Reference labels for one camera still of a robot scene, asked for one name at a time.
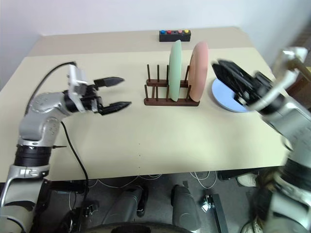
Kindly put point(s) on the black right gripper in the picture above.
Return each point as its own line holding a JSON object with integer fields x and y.
{"x": 257, "y": 89}

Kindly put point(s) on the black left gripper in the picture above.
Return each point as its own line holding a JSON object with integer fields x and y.
{"x": 91, "y": 99}

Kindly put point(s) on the pink plate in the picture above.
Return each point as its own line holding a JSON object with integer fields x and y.
{"x": 199, "y": 72}

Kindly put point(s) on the green plate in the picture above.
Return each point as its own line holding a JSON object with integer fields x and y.
{"x": 175, "y": 72}

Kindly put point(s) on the brown wooden dish rack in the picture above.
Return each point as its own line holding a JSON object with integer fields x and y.
{"x": 170, "y": 103}

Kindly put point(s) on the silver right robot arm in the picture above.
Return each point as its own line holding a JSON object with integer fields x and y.
{"x": 291, "y": 116}

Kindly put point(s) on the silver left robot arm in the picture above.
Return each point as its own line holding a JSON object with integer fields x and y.
{"x": 36, "y": 116}

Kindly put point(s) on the blue plate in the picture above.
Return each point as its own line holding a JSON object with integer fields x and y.
{"x": 223, "y": 97}

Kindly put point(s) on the beige table cover sheet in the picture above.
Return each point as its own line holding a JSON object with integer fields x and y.
{"x": 145, "y": 133}

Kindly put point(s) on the black button box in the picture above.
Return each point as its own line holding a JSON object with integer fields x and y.
{"x": 175, "y": 37}

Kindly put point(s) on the brown cardboard box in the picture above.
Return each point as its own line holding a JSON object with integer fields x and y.
{"x": 305, "y": 85}

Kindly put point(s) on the black box under table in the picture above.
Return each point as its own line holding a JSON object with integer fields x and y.
{"x": 70, "y": 187}

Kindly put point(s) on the white shoe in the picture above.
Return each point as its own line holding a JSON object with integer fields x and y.
{"x": 246, "y": 181}

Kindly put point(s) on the dark rounded shape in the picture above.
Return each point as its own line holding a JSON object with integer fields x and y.
{"x": 126, "y": 206}
{"x": 184, "y": 206}

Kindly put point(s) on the black metal table foot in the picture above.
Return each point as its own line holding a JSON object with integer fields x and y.
{"x": 216, "y": 208}

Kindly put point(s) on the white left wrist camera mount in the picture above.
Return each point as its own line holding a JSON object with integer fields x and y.
{"x": 74, "y": 77}

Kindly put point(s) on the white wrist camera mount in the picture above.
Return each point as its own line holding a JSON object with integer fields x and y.
{"x": 290, "y": 58}
{"x": 74, "y": 77}

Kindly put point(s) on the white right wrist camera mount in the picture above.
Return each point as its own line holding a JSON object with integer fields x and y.
{"x": 290, "y": 58}

